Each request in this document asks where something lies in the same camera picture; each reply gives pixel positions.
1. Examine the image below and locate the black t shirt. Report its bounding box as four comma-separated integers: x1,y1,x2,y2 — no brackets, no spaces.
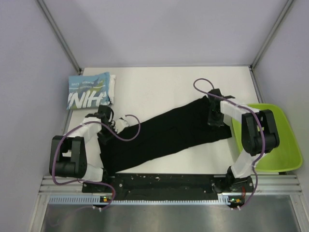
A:
98,96,231,175

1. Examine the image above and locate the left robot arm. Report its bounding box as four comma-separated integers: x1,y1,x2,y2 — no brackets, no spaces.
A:
49,106,115,192

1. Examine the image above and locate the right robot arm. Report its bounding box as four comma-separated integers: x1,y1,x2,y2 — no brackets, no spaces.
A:
207,88,280,191

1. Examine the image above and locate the folded blue printed t shirt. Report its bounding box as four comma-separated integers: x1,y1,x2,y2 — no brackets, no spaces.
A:
67,72,112,110

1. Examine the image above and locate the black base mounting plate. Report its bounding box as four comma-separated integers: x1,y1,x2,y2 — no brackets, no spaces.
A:
82,172,255,201

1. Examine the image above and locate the green plastic bin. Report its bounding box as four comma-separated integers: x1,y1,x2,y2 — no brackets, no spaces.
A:
232,103,303,173

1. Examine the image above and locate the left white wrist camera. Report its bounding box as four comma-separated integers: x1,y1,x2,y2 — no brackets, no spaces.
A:
113,116,130,134

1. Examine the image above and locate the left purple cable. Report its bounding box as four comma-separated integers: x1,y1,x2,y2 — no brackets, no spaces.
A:
51,114,141,213

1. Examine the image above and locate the purple cable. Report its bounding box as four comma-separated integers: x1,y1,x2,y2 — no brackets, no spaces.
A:
51,114,141,213
193,78,268,210

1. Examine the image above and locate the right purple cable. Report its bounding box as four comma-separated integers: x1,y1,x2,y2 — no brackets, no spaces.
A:
193,78,268,210

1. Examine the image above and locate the light blue cable duct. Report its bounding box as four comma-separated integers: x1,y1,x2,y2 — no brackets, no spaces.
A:
48,195,242,206

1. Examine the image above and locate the aluminium front rail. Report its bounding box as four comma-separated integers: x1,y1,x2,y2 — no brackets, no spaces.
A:
39,174,302,195

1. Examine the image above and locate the right aluminium frame post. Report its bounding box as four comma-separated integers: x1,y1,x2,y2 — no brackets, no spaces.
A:
250,0,295,71

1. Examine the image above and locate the aluminium frame post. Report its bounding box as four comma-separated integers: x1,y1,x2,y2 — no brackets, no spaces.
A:
250,0,295,71
35,0,82,74

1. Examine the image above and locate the left aluminium frame post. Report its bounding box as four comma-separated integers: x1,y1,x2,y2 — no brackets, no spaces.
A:
35,0,82,74

